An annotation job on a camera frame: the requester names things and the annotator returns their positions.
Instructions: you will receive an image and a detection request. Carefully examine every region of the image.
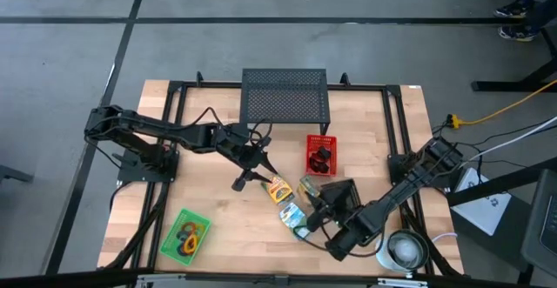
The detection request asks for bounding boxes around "black mesh tray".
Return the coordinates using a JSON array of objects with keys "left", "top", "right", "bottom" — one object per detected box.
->
[{"left": 319, "top": 177, "right": 362, "bottom": 219}]

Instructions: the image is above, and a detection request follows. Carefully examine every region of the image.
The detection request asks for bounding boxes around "white floor cable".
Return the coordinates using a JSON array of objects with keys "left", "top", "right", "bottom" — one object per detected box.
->
[{"left": 447, "top": 114, "right": 557, "bottom": 177}]

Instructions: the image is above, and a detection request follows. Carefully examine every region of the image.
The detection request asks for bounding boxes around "black left camera cable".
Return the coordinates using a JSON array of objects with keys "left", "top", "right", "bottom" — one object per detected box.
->
[{"left": 191, "top": 106, "right": 274, "bottom": 150}]

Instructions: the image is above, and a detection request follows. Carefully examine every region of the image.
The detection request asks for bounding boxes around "person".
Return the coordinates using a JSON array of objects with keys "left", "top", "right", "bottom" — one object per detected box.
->
[{"left": 493, "top": 0, "right": 557, "bottom": 44}]

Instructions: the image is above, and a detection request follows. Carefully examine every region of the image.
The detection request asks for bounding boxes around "yellow extension cord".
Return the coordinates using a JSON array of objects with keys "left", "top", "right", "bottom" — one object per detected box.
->
[{"left": 446, "top": 78, "right": 557, "bottom": 131}]

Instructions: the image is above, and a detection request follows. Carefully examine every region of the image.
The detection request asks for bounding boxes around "black camera rig crossbar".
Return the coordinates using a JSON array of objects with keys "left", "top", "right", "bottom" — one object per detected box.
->
[{"left": 0, "top": 266, "right": 557, "bottom": 288}]

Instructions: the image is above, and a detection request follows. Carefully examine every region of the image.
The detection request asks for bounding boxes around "black metal table frame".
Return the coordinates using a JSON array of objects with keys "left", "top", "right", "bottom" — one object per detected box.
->
[{"left": 97, "top": 70, "right": 466, "bottom": 280}]

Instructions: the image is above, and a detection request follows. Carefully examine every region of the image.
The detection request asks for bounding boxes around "red plastic basket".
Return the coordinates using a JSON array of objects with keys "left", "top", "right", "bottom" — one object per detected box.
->
[{"left": 305, "top": 134, "right": 339, "bottom": 177}]

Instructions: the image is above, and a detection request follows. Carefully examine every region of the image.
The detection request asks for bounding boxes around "green blue crayon box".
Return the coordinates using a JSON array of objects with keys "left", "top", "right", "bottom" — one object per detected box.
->
[{"left": 278, "top": 201, "right": 311, "bottom": 240}]

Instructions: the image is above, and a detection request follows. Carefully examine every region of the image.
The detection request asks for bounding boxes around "white cardboard box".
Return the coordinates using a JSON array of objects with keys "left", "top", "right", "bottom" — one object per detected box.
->
[{"left": 450, "top": 167, "right": 513, "bottom": 238}]

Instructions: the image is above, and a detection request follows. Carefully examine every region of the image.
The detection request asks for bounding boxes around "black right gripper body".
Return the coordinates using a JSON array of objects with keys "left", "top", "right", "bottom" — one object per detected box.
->
[{"left": 325, "top": 207, "right": 379, "bottom": 261}]

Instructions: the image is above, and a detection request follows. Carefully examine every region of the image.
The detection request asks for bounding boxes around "black perforated metal desk riser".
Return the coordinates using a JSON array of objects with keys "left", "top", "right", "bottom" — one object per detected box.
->
[{"left": 238, "top": 68, "right": 332, "bottom": 140}]

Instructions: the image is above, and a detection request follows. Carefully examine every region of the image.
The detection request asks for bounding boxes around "black desk frame bar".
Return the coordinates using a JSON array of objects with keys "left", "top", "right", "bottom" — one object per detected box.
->
[{"left": 446, "top": 156, "right": 557, "bottom": 209}]

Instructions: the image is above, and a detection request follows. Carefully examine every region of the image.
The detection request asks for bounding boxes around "white lamp cable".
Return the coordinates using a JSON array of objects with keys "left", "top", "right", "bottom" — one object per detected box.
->
[{"left": 430, "top": 231, "right": 459, "bottom": 244}]

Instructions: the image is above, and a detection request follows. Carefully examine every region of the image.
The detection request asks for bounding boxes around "yellow coil wrist keychain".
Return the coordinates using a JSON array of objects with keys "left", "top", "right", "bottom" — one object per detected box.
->
[{"left": 182, "top": 235, "right": 200, "bottom": 256}]

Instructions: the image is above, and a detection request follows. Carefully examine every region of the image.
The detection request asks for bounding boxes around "black right camera cable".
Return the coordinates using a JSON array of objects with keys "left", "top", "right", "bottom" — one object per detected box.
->
[{"left": 293, "top": 224, "right": 386, "bottom": 259}]

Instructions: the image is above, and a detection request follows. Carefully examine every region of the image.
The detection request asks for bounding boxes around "purple coil wrist keychain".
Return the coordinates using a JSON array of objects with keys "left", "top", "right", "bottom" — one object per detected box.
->
[{"left": 175, "top": 230, "right": 189, "bottom": 257}]

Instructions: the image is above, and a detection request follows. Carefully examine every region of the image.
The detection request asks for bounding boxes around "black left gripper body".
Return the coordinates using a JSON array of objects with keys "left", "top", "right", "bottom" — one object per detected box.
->
[{"left": 215, "top": 122, "right": 269, "bottom": 171}]

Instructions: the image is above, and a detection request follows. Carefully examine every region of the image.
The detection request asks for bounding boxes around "grey furniture foot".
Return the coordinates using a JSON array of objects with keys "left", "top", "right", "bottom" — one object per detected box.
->
[{"left": 0, "top": 164, "right": 36, "bottom": 185}]

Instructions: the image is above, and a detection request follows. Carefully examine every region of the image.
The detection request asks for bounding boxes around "green blue snack packet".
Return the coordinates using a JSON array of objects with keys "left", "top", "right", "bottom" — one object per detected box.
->
[{"left": 298, "top": 174, "right": 322, "bottom": 198}]

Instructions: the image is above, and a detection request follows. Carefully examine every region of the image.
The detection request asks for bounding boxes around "yellow Crayola crayon box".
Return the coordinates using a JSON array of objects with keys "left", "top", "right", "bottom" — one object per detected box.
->
[{"left": 259, "top": 174, "right": 296, "bottom": 205}]

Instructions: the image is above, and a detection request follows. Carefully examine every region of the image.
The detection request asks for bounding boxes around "green plastic basket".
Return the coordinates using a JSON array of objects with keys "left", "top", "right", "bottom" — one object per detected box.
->
[{"left": 158, "top": 207, "right": 213, "bottom": 267}]

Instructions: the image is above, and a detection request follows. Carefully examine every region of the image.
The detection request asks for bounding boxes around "dark grey desk equipment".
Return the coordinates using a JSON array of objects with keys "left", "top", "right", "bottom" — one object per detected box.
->
[{"left": 520, "top": 168, "right": 557, "bottom": 280}]

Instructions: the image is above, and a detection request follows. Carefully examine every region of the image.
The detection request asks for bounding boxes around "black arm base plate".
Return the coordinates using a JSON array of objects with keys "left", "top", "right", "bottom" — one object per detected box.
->
[
  {"left": 387, "top": 152, "right": 451, "bottom": 190},
  {"left": 116, "top": 148, "right": 180, "bottom": 184}
]

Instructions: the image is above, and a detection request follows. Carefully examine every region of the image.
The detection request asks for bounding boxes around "black camera cable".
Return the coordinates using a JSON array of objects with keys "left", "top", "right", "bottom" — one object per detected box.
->
[
  {"left": 191, "top": 106, "right": 274, "bottom": 150},
  {"left": 293, "top": 224, "right": 386, "bottom": 259}
]

